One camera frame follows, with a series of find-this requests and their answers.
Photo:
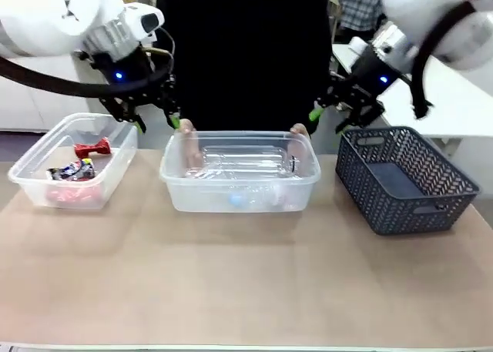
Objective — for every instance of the white side table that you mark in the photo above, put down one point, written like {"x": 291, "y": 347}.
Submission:
{"x": 454, "y": 109}

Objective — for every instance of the dark grey woven basket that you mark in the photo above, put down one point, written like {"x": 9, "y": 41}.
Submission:
{"x": 385, "y": 213}

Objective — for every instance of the pinkish red wrapper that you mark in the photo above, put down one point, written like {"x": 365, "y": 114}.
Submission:
{"x": 73, "y": 196}

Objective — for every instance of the person's right hand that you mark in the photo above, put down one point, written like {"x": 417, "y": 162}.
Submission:
{"x": 186, "y": 125}

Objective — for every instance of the multicolour snack wrapper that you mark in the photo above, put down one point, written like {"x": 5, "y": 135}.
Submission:
{"x": 73, "y": 171}

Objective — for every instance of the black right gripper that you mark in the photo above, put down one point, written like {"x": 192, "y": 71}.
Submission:
{"x": 369, "y": 78}

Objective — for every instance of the small clear plastic bin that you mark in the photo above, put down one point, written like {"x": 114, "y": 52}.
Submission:
{"x": 23, "y": 186}

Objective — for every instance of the large clear plastic bin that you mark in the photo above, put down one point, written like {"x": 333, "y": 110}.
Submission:
{"x": 169, "y": 198}

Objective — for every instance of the person in black clothes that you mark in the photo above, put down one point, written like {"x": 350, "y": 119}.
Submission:
{"x": 246, "y": 51}

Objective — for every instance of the clear bottle blue cap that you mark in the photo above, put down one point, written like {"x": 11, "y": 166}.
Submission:
{"x": 235, "y": 200}

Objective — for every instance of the person's left hand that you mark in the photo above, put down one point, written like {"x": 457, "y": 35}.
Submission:
{"x": 299, "y": 128}

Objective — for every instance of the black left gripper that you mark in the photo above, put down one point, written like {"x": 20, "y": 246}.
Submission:
{"x": 127, "y": 78}

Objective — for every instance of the clear crushed plastic bottle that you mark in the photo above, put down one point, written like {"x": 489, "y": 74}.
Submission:
{"x": 246, "y": 159}

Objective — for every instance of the bystander in plaid shirt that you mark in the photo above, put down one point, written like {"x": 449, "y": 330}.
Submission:
{"x": 362, "y": 5}

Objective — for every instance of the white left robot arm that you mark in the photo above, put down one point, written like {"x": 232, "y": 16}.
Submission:
{"x": 38, "y": 17}

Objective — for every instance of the white cabinet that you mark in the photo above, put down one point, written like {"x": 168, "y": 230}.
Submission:
{"x": 34, "y": 109}

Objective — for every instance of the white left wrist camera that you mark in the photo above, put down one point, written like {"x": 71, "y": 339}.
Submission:
{"x": 144, "y": 22}

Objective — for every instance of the red shiny wrapper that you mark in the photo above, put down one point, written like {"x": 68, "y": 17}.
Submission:
{"x": 90, "y": 148}

